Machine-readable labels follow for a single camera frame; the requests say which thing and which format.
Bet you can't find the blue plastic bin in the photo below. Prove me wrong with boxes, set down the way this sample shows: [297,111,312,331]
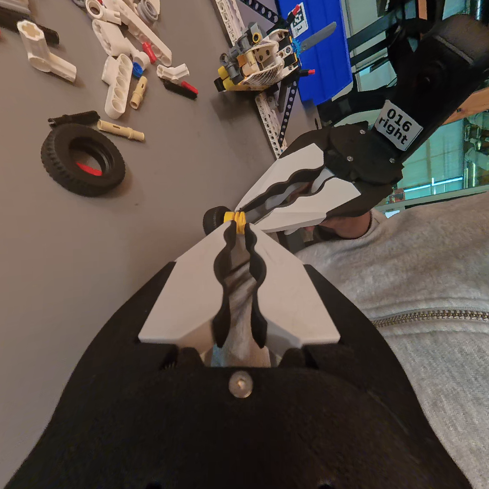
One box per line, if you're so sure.
[275,0,354,106]

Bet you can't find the pile of loose lego pieces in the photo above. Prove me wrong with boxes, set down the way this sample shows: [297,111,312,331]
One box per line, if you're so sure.
[0,0,199,120]

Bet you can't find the yellow lego wheel hub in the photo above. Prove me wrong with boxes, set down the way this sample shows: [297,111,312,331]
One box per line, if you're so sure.
[223,210,247,234]

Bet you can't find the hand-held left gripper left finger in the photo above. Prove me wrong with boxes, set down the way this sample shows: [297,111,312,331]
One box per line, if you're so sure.
[138,221,235,363]

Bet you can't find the black lego tyre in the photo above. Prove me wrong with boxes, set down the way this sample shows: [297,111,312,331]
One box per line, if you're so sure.
[202,206,230,236]
[40,123,127,198]

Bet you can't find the zebra striped lego aircraft model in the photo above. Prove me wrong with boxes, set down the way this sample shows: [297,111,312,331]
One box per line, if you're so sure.
[211,0,339,160]

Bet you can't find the person's grey hoodie torso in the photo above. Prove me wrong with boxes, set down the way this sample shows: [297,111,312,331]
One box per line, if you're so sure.
[214,192,489,489]

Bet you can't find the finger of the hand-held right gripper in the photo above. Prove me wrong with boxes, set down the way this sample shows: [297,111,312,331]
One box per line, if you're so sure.
[253,168,362,235]
[233,143,326,214]

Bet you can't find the tan lego pin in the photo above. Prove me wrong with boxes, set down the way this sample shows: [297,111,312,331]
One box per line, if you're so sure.
[97,119,146,143]

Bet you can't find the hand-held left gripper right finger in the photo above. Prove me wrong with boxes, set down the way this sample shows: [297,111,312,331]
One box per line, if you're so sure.
[244,223,341,360]

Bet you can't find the person's right hand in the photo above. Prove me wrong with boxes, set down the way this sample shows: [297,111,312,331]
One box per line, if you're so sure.
[314,209,373,242]

